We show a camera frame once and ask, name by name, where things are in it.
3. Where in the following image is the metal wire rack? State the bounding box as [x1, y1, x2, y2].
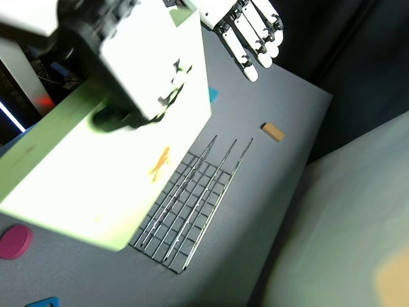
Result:
[128, 134, 254, 275]

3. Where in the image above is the tan wooden rectangular block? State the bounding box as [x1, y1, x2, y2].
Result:
[261, 122, 286, 143]

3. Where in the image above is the magenta round disc block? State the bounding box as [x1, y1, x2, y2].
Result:
[0, 223, 34, 260]

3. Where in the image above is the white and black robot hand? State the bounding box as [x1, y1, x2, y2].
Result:
[91, 12, 194, 134]
[183, 0, 285, 83]

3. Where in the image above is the grey table cloth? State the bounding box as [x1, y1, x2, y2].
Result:
[0, 27, 334, 307]

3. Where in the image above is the bright light strip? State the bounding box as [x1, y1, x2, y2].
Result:
[0, 101, 27, 132]

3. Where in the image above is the blue block with round holes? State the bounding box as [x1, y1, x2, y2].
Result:
[24, 296, 61, 307]

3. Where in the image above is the white post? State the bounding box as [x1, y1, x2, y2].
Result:
[0, 40, 52, 118]

